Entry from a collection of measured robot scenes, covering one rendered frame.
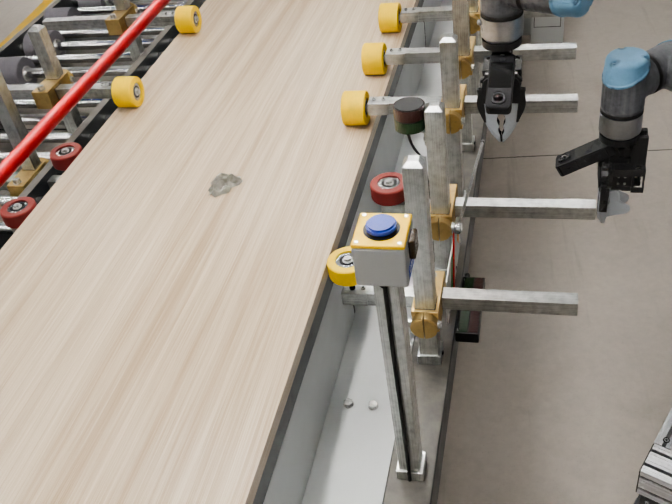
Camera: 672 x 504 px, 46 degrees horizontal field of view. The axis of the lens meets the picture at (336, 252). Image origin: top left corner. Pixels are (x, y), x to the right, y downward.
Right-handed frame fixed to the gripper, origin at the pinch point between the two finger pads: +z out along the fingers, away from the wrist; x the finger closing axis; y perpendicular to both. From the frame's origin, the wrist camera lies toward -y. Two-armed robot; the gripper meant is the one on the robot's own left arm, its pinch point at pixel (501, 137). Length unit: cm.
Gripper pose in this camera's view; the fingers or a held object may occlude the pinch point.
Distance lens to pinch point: 157.7
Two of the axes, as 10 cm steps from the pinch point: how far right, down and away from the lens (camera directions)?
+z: 1.4, 7.7, 6.3
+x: -9.7, -0.3, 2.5
